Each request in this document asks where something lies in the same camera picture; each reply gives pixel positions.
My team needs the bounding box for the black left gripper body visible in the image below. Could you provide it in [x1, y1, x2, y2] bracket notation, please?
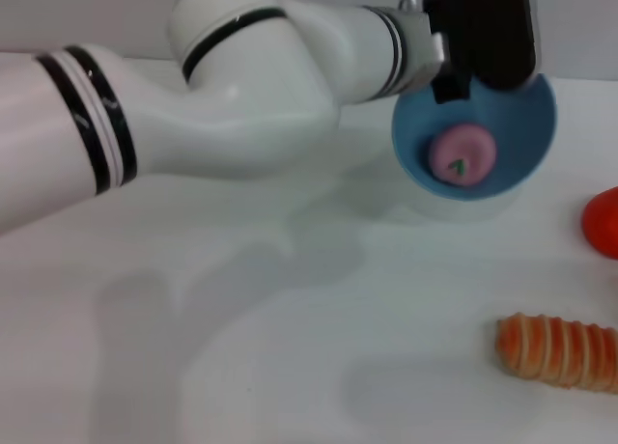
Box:
[431, 74, 473, 105]

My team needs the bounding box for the pink toy peach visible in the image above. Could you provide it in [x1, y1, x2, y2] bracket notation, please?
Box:
[427, 123, 498, 189]

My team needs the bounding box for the blue bowl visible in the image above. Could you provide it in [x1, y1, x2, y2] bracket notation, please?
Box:
[389, 71, 560, 223]

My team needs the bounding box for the red toy tomato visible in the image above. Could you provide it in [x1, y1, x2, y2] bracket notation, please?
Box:
[581, 186, 618, 261]

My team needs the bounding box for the orange striped toy bread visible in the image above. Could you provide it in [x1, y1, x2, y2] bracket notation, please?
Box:
[495, 312, 618, 396]

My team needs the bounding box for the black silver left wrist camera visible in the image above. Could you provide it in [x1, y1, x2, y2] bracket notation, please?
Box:
[423, 0, 543, 92]

